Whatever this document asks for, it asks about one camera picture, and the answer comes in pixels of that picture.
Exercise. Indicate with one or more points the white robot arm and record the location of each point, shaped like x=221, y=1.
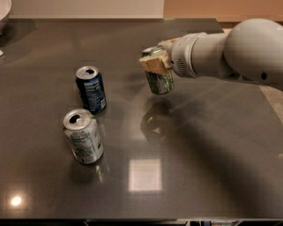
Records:
x=251, y=52

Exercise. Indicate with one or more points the silver white soda can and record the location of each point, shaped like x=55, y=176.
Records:
x=80, y=128

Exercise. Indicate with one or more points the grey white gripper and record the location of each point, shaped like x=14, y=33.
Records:
x=180, y=56

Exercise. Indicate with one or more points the green soda can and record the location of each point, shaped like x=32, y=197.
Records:
x=158, y=83

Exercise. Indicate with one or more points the blue soda can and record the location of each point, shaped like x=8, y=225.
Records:
x=91, y=88

